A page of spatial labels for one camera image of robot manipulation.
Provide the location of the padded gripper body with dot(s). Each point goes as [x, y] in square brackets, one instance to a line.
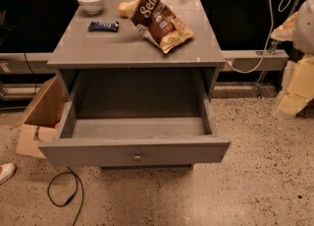
[304, 28]

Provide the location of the grey top drawer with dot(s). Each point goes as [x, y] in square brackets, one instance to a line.
[106, 128]

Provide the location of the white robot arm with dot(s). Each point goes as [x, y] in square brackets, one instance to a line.
[298, 81]

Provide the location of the round metal drawer knob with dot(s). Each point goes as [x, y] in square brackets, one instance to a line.
[137, 157]

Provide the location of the metal stand pole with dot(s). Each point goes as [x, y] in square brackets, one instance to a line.
[278, 40]

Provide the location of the grey wooden cabinet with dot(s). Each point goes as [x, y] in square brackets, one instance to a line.
[128, 60]

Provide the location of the brown chip bag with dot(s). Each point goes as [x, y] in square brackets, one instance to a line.
[157, 22]

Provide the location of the blue snack bar wrapper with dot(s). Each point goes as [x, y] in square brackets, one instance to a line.
[103, 26]

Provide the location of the white ceramic bowl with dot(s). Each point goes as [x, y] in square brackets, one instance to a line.
[92, 7]

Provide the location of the cardboard box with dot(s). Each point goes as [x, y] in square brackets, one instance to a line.
[40, 119]

